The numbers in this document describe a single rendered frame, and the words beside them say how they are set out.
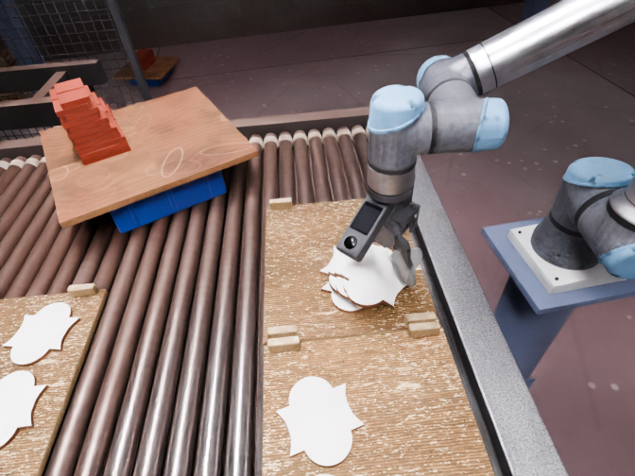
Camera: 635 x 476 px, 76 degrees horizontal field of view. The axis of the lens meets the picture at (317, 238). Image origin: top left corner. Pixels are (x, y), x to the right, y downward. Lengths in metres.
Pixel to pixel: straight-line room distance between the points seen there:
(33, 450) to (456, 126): 0.84
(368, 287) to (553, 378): 1.31
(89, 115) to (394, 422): 1.00
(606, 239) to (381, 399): 0.49
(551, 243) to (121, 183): 1.03
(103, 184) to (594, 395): 1.89
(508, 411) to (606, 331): 1.46
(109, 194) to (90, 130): 0.19
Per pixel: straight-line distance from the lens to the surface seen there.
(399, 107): 0.57
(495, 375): 0.84
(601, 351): 2.16
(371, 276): 0.82
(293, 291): 0.88
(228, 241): 1.04
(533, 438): 0.81
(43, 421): 0.91
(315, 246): 0.96
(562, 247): 1.06
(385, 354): 0.79
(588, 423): 1.96
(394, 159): 0.61
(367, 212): 0.67
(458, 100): 0.64
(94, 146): 1.24
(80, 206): 1.11
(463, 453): 0.75
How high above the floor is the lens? 1.63
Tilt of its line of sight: 45 degrees down
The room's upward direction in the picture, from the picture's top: 5 degrees counter-clockwise
